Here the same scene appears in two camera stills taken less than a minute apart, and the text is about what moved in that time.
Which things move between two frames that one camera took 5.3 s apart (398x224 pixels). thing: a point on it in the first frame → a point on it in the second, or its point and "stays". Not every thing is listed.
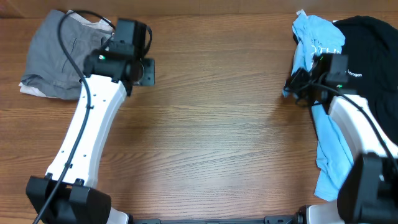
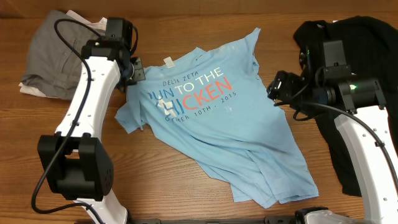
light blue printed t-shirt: [311, 36] → [215, 101]
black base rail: [268, 219] stays
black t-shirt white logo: [372, 47] stays
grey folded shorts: [48, 68] stays
